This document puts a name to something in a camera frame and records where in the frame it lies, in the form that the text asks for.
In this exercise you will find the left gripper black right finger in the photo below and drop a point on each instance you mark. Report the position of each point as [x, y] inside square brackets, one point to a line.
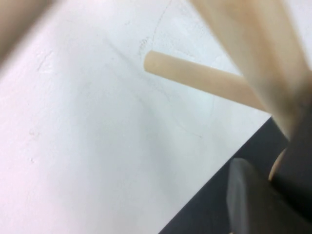
[297, 161]

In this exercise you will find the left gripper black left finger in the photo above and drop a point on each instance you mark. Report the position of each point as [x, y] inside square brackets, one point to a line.
[253, 204]

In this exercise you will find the black table mat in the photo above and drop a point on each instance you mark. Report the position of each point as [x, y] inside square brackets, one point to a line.
[214, 195]

